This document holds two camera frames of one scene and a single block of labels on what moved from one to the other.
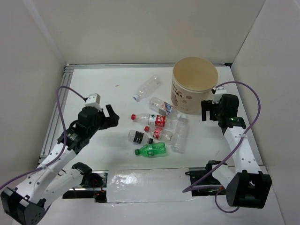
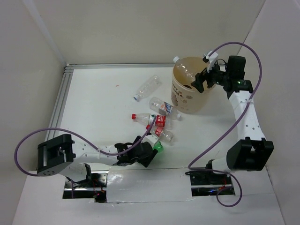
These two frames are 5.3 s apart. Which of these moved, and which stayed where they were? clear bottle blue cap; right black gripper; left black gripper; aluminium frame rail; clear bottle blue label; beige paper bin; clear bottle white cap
Moved: left black gripper; clear bottle white cap; right black gripper
Stayed: aluminium frame rail; clear bottle blue label; clear bottle blue cap; beige paper bin
